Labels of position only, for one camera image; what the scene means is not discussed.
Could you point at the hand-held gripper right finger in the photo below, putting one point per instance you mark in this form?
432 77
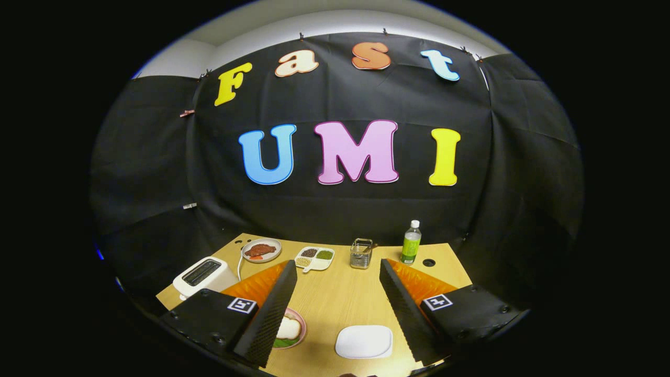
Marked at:
405 314

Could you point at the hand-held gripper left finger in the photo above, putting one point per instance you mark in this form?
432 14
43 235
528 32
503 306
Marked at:
269 319

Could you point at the plain white bread slice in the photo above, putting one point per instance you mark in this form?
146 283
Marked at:
289 328

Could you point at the pink round plate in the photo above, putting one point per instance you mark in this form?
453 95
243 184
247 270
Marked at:
302 327

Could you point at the white square plate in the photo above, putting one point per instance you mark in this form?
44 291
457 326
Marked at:
364 341

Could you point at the white toaster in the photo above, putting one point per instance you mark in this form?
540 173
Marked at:
217 280

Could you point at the green label drink bottle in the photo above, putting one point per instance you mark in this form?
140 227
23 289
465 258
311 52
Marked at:
410 246

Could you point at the brown meat steak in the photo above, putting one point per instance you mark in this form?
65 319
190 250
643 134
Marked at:
260 250

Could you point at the white divided seasoning dish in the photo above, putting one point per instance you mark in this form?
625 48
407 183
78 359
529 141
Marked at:
319 265

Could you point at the grey round plate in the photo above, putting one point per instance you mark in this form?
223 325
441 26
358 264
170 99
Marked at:
272 245

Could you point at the black backdrop cloth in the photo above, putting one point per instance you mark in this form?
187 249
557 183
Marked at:
497 183

